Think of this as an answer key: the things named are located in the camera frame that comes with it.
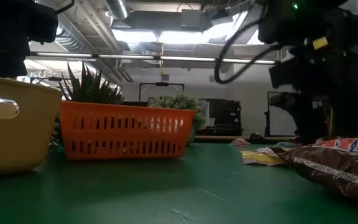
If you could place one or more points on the potted pale clustered succulent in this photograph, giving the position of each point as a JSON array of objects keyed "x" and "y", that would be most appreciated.
[{"x": 179, "y": 102}]

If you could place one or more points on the long ceiling light strip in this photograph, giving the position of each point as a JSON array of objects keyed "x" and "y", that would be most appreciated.
[{"x": 129, "y": 57}]

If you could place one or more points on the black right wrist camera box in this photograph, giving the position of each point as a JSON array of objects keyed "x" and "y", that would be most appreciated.
[{"x": 286, "y": 74}]

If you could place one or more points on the black cabinet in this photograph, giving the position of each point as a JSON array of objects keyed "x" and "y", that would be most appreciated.
[{"x": 225, "y": 115}]

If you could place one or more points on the silver spiral air duct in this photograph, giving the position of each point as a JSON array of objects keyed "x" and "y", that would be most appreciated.
[
  {"x": 118, "y": 7},
  {"x": 73, "y": 42}
]

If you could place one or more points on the orange slotted plastic basket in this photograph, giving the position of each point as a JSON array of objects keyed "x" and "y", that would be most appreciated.
[{"x": 126, "y": 135}]

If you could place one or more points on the black computer mouse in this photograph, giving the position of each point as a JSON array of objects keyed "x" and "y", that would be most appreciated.
[{"x": 256, "y": 136}]

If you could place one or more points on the black frame rig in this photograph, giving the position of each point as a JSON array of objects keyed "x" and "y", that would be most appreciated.
[{"x": 162, "y": 84}]

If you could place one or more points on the clear teal candy wrapper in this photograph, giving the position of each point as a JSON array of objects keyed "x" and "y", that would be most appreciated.
[{"x": 286, "y": 145}]

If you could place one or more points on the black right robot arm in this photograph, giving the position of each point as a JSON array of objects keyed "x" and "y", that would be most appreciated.
[{"x": 291, "y": 21}]

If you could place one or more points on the potted mixed artificial succulents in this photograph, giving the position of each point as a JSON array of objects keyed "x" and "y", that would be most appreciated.
[{"x": 87, "y": 87}]

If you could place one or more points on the yellow plastic bin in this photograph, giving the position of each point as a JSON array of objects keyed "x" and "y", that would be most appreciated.
[{"x": 26, "y": 140}]

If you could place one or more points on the small red candy pack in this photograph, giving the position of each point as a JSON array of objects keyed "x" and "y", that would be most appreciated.
[{"x": 239, "y": 142}]

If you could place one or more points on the grey ceiling box unit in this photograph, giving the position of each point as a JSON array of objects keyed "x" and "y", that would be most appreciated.
[{"x": 191, "y": 18}]

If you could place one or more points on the brown peanut candy bar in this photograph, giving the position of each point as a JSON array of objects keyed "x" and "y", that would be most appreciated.
[{"x": 337, "y": 174}]

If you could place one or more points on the yellow sour candy pack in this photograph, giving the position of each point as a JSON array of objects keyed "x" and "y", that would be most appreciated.
[{"x": 259, "y": 158}]

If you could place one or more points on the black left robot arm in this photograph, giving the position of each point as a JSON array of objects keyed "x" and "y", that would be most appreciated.
[{"x": 40, "y": 23}]

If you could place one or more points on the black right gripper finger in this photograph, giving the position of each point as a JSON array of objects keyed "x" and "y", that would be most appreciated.
[
  {"x": 351, "y": 118},
  {"x": 308, "y": 121}
]

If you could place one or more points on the whiteboard on black stand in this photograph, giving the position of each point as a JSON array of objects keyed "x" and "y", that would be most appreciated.
[{"x": 278, "y": 124}]

